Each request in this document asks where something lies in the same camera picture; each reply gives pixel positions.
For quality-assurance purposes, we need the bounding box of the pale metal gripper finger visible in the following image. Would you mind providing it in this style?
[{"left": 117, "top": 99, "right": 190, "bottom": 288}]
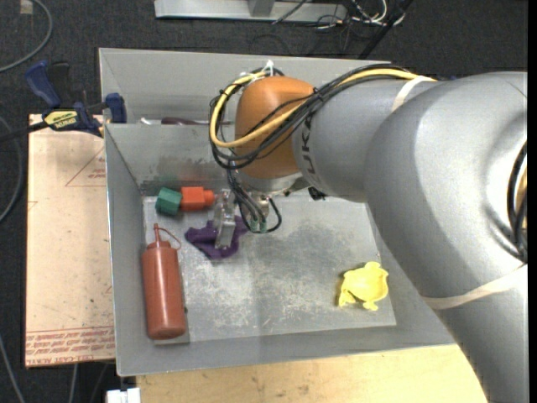
[
  {"left": 213, "top": 188, "right": 233, "bottom": 231},
  {"left": 215, "top": 217, "right": 237, "bottom": 250}
]

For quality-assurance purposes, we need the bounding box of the purple cloth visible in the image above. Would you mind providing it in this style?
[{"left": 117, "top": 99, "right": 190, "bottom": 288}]
[{"left": 184, "top": 215, "right": 249, "bottom": 261}]

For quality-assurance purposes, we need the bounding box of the grey metal bin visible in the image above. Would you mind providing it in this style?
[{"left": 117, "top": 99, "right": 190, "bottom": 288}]
[{"left": 98, "top": 47, "right": 459, "bottom": 378}]

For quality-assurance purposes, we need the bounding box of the red-brown squeeze bottle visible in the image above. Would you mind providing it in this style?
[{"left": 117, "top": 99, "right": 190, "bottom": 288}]
[{"left": 140, "top": 222, "right": 188, "bottom": 341}]

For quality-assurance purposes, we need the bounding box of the yellow crumpled toy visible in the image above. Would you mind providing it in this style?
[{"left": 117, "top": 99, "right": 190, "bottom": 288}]
[{"left": 337, "top": 260, "right": 390, "bottom": 311}]

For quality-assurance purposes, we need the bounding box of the brown cardboard board red print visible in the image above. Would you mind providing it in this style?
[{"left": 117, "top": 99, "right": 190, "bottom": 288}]
[{"left": 24, "top": 113, "right": 117, "bottom": 369}]

